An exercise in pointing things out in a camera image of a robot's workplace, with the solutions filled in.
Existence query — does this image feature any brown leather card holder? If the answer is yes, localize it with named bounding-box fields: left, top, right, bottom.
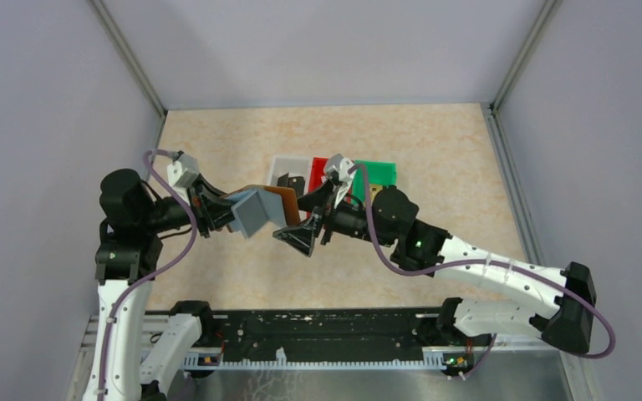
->
left=222, top=185, right=301, bottom=239

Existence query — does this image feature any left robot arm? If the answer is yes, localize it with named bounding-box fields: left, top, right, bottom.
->
left=83, top=169, right=233, bottom=400

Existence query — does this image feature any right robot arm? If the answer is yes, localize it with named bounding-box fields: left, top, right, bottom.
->
left=273, top=182, right=596, bottom=356

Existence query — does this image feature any gold card in green bin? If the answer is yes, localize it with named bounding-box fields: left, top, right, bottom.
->
left=369, top=185, right=384, bottom=200

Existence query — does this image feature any red plastic bin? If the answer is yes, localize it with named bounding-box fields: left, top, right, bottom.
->
left=308, top=157, right=328, bottom=193

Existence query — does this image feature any translucent white plastic bin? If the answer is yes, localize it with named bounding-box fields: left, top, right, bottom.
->
left=267, top=155, right=313, bottom=197

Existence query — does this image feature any green plastic bin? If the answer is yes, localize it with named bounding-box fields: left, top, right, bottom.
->
left=350, top=160, right=397, bottom=203

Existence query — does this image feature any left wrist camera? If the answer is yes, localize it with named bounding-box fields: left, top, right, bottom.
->
left=166, top=151, right=200, bottom=190

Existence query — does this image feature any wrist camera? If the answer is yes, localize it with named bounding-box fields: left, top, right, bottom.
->
left=323, top=154, right=354, bottom=186
left=166, top=151, right=200, bottom=190

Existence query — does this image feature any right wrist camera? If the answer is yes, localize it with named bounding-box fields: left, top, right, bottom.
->
left=323, top=154, right=354, bottom=186

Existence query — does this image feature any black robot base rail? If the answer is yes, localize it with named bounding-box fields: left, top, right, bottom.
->
left=171, top=298, right=494, bottom=378

